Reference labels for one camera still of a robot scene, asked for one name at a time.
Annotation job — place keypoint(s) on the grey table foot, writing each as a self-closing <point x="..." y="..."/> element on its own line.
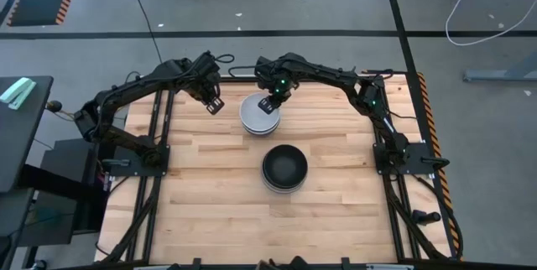
<point x="495" y="76"/>

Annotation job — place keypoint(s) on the black equipment box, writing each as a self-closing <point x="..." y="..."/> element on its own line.
<point x="63" y="169"/>

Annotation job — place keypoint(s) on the black round knob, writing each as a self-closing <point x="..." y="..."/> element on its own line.
<point x="54" y="106"/>

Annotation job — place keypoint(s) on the mint green stapler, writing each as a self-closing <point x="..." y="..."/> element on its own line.
<point x="17" y="91"/>

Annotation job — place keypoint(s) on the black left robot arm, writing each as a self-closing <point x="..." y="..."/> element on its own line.
<point x="130" y="86"/>

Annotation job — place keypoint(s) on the blue translucent bowl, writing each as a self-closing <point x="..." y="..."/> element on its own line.
<point x="285" y="193"/>

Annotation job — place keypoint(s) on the black side desk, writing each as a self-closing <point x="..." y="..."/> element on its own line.
<point x="21" y="144"/>

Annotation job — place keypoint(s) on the black table frame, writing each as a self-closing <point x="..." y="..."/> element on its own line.
<point x="239" y="80"/>

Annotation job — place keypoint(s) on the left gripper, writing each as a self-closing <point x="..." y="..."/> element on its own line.
<point x="205" y="75"/>

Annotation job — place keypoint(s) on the orange black hazard strip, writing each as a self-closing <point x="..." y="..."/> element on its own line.
<point x="434" y="142"/>

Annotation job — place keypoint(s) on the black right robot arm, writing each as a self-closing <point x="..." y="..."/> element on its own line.
<point x="331" y="76"/>

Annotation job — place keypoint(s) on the black frame bracket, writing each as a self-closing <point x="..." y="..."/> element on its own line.
<point x="345" y="263"/>
<point x="196" y="263"/>

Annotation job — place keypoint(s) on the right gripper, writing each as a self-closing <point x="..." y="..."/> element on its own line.
<point x="277" y="75"/>

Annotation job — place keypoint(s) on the black bowl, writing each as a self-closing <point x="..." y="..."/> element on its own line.
<point x="285" y="167"/>

